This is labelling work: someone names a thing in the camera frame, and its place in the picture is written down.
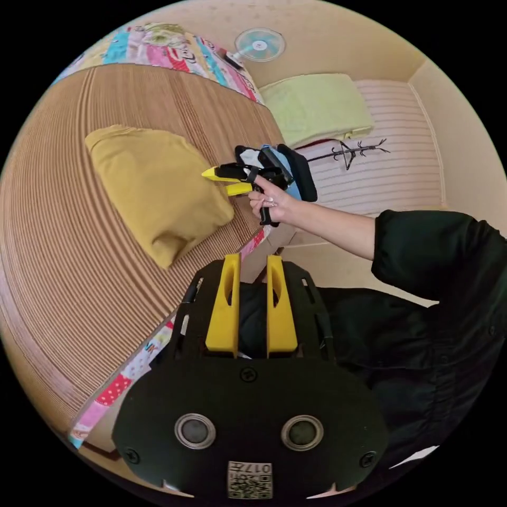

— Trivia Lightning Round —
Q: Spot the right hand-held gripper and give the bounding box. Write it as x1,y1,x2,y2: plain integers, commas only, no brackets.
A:
201,143,319,228

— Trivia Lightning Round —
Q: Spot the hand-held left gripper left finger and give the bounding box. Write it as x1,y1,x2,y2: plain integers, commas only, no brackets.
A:
205,253,242,354

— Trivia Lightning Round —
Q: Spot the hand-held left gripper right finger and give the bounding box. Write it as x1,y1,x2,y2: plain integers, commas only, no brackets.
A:
266,255,298,354

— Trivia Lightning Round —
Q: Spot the yellow long sleeve shirt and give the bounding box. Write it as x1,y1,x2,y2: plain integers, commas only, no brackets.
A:
84,124,237,271

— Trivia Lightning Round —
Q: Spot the person's right forearm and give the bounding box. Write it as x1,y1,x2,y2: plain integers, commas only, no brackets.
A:
292,201,378,261

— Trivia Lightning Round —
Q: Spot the person's right hand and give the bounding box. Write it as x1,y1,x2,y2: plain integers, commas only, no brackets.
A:
247,177,298,227

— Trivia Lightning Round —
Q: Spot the light green folded blanket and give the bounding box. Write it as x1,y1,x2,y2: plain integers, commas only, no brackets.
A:
259,72,374,149

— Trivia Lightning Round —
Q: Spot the black clothes hanger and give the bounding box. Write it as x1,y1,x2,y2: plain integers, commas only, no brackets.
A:
307,137,392,171

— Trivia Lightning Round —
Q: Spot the bed with woven mat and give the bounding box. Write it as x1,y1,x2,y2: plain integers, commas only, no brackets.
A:
0,22,287,450

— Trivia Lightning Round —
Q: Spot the person's body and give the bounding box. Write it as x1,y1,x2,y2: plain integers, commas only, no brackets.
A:
237,209,507,482

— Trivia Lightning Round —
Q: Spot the white electric fan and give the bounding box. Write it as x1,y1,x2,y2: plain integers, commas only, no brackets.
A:
224,26,286,70

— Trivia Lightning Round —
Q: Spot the pink striped mattress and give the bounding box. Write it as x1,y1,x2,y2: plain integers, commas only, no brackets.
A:
295,79,444,218

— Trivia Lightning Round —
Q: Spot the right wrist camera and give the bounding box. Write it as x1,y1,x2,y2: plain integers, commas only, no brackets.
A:
234,145,280,171

